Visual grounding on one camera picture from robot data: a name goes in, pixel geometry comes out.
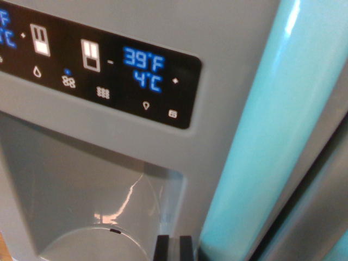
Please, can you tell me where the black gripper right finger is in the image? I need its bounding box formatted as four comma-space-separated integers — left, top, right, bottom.
179, 235, 196, 261

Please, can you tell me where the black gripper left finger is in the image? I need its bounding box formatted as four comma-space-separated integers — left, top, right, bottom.
153, 234, 171, 261

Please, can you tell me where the grey toy refrigerator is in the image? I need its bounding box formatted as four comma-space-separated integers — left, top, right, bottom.
0, 0, 348, 261

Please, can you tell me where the black temperature display panel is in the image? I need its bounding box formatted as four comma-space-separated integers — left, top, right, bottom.
0, 0, 203, 130

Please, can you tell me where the teal handle of dispenser door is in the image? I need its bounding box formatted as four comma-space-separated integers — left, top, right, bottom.
199, 0, 348, 261

